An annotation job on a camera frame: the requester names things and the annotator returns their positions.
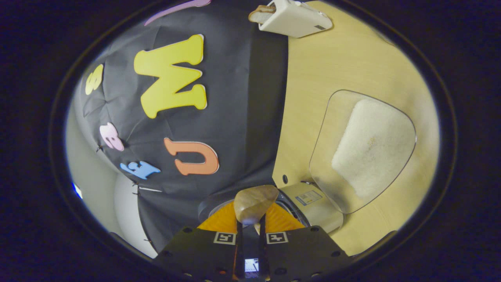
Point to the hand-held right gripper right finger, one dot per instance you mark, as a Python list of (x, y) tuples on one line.
[(301, 250)]

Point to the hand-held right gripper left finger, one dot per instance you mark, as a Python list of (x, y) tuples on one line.
[(203, 250)]

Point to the black silver rice cooker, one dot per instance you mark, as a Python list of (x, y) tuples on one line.
[(317, 207)]

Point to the wooden spoon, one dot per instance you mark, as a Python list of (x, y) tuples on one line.
[(254, 203)]

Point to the white rice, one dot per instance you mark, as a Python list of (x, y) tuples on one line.
[(372, 149)]

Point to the clear glass container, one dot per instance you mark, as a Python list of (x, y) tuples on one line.
[(328, 156)]

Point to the black backdrop cloth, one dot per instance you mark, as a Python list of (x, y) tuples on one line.
[(235, 117)]

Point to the white toaster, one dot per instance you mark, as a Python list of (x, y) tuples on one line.
[(297, 17)]

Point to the toasted bread slice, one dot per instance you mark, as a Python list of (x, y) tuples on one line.
[(260, 13)]

